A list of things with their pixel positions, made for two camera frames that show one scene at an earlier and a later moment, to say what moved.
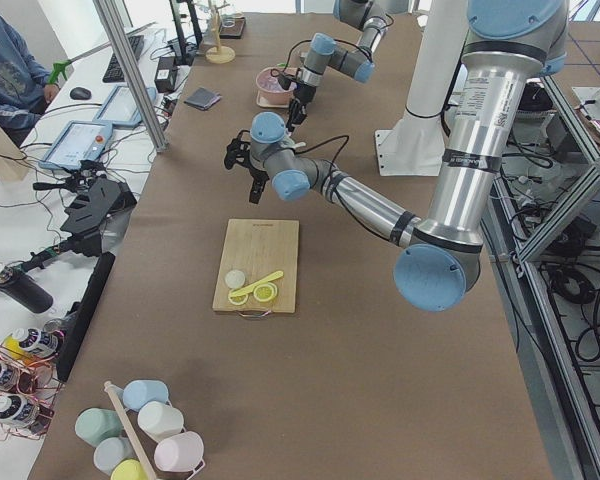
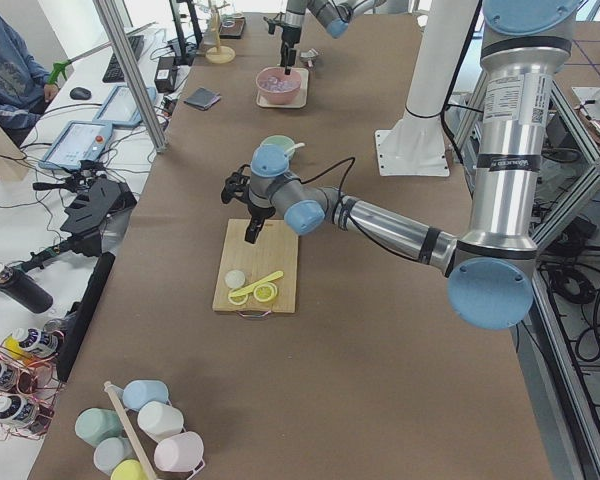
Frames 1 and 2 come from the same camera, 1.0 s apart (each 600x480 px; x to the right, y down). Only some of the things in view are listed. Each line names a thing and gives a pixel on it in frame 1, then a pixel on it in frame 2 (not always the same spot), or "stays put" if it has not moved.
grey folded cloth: (203, 98) stays put
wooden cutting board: (257, 248) stays put
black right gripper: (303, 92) -> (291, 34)
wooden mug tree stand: (219, 54) stays put
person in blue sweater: (13, 85) stays put
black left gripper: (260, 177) -> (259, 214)
